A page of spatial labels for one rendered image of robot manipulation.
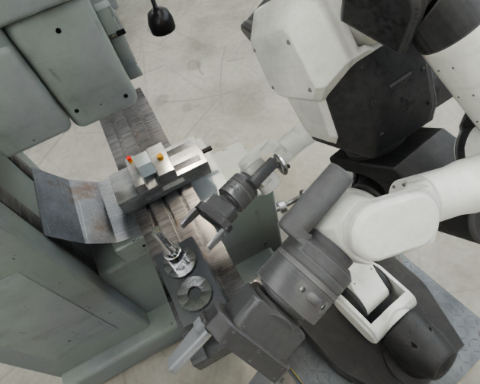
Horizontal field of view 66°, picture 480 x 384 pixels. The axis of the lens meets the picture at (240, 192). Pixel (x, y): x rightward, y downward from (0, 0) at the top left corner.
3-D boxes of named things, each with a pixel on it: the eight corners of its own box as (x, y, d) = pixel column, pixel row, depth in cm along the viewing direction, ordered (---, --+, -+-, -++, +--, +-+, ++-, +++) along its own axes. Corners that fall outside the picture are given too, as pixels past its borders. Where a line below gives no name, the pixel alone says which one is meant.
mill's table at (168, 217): (146, 99, 180) (140, 86, 174) (269, 331, 111) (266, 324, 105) (102, 120, 177) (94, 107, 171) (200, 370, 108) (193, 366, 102)
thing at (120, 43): (139, 68, 109) (107, -2, 92) (143, 75, 106) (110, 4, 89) (126, 73, 108) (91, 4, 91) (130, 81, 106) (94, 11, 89)
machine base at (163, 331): (239, 203, 237) (233, 185, 221) (286, 281, 203) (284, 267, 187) (63, 294, 222) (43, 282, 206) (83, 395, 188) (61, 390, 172)
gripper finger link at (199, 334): (171, 360, 42) (207, 319, 43) (174, 378, 39) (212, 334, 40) (161, 353, 42) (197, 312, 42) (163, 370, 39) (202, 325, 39)
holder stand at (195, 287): (207, 261, 118) (190, 232, 102) (239, 321, 106) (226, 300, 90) (174, 280, 117) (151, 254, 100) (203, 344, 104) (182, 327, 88)
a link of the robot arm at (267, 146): (237, 161, 108) (272, 132, 106) (256, 184, 110) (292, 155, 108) (237, 166, 102) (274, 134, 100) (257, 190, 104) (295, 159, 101)
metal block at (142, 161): (152, 161, 135) (145, 150, 130) (157, 171, 131) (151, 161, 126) (139, 167, 134) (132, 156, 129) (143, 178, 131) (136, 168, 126)
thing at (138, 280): (257, 204, 221) (241, 138, 172) (284, 246, 204) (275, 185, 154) (134, 269, 211) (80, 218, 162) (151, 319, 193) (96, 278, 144)
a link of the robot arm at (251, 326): (263, 353, 50) (321, 285, 50) (292, 402, 40) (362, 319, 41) (193, 300, 46) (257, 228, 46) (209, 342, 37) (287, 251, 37)
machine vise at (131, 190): (197, 147, 147) (190, 127, 138) (212, 172, 138) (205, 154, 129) (116, 186, 142) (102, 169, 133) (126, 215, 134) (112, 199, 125)
